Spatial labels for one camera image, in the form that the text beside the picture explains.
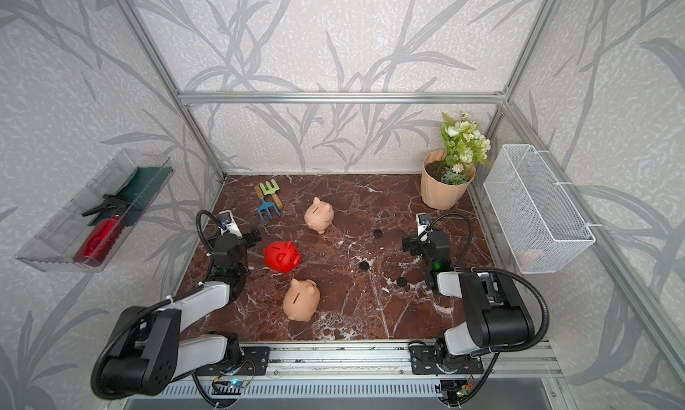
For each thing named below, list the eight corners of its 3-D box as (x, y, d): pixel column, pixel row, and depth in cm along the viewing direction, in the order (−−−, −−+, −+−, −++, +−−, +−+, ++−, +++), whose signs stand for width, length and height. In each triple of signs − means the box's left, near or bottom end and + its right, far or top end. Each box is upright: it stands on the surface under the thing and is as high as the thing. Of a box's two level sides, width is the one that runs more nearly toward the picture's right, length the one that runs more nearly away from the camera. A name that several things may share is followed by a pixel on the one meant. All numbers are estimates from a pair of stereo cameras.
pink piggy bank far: (305, 230, 104) (300, 215, 96) (318, 212, 110) (314, 196, 102) (323, 238, 102) (319, 223, 94) (335, 219, 108) (333, 204, 100)
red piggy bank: (267, 276, 92) (259, 263, 84) (272, 255, 97) (265, 241, 89) (298, 276, 92) (292, 263, 84) (302, 255, 97) (296, 241, 89)
